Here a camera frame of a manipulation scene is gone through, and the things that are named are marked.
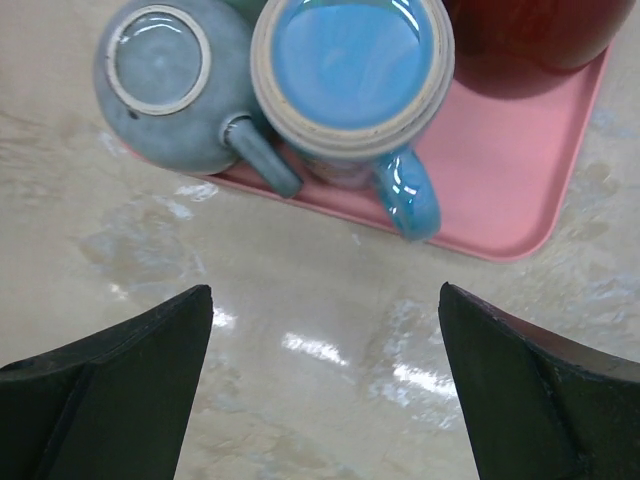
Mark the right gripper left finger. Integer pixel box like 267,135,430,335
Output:
1,285,213,479

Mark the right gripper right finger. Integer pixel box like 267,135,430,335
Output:
438,283,639,479

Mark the blue butterfly mug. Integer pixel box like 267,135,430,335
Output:
250,1,455,240

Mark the grey-blue mug front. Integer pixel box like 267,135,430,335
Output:
93,1,303,198

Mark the dark red mug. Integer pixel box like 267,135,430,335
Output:
444,0,636,72

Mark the small teal mug left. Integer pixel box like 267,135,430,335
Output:
225,0,267,27

